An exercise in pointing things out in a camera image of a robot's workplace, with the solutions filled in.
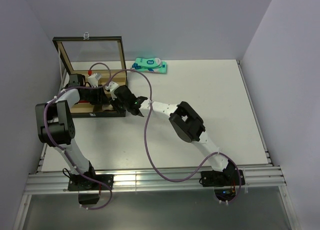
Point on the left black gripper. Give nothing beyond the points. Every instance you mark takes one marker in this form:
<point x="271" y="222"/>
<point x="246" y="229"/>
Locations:
<point x="101" y="97"/>

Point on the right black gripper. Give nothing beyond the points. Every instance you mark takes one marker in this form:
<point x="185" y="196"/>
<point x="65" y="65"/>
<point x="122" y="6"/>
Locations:
<point x="114" y="102"/>

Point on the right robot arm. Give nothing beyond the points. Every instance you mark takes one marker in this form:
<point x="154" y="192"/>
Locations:
<point x="186" y="122"/>

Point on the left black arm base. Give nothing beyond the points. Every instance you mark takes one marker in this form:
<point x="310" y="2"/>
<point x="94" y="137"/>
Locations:
<point x="89" y="192"/>

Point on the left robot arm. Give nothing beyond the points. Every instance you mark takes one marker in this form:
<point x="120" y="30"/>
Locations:
<point x="55" y="125"/>

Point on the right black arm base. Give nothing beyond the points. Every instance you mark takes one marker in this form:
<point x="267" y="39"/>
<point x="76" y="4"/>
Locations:
<point x="226" y="184"/>

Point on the teal patterned folded socks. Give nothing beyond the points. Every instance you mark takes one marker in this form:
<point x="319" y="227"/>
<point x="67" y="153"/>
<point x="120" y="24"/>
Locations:
<point x="151" y="65"/>

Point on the black compartment organizer box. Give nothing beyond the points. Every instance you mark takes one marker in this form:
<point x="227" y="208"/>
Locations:
<point x="93" y="54"/>

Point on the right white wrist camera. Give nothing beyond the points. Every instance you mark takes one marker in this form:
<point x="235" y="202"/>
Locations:
<point x="111" y="88"/>

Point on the aluminium front rail frame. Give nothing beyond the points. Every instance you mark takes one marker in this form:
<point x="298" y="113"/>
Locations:
<point x="140" y="198"/>

